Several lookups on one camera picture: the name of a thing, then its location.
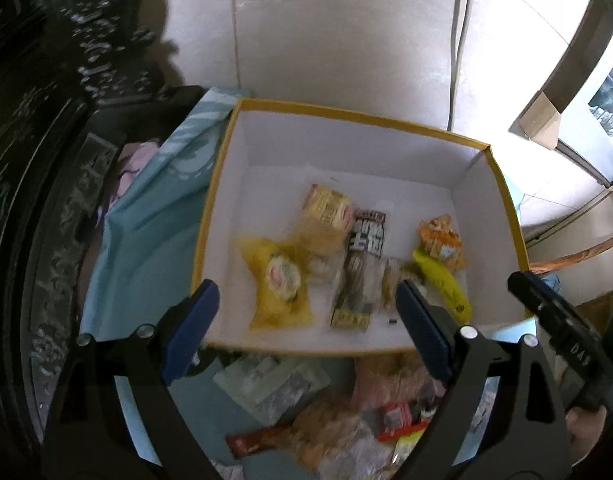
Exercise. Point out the tan pastry snack bag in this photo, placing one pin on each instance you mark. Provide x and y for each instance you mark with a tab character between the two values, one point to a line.
323	429

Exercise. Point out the pink cookie snack pack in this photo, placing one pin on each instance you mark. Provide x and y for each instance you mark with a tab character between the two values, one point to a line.
392	378

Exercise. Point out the framed lotus painting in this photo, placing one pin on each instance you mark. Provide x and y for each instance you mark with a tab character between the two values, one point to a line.
579	92

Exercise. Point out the yellow green snack packet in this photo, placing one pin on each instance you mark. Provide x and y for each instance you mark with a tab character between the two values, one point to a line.
441	278

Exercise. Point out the red small snack packet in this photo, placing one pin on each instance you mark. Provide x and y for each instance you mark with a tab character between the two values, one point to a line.
401	420

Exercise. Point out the person's right hand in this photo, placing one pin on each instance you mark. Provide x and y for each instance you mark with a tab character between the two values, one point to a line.
585	429

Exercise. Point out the yellow cardboard box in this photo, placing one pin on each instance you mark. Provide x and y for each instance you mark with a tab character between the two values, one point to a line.
321	228

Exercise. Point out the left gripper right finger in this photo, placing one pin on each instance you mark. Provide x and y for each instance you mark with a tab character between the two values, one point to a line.
461	359

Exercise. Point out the dark carved wooden furniture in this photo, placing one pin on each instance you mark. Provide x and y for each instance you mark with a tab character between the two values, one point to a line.
79	79

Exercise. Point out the wooden armchair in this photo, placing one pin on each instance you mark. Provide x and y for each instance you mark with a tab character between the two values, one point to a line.
586	279

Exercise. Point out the pale green snack bag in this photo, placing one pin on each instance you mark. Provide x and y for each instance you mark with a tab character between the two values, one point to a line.
267	386

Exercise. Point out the black toast snack packet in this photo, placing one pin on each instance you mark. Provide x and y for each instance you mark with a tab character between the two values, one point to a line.
359	287

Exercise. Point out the brown chocolate bar wrapper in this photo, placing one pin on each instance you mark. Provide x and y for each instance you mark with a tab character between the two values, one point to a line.
257	441

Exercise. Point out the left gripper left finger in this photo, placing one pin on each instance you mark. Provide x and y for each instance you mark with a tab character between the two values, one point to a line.
156	356

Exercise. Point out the yellow cake snack packet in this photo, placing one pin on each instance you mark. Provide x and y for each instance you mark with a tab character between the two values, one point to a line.
280	269

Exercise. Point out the light blue tablecloth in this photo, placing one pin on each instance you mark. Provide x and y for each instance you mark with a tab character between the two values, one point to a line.
234	166

